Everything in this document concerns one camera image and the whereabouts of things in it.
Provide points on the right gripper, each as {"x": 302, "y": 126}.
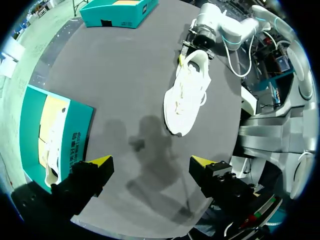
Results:
{"x": 204, "y": 37}

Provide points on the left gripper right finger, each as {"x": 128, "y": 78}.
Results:
{"x": 215, "y": 180}

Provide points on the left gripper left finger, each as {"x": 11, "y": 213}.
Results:
{"x": 85, "y": 177}

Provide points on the white shoe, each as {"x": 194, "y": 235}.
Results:
{"x": 186, "y": 97}
{"x": 53, "y": 150}

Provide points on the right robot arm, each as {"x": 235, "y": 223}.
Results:
{"x": 235, "y": 25}

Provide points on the teal box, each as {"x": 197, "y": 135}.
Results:
{"x": 120, "y": 13}
{"x": 53, "y": 130}

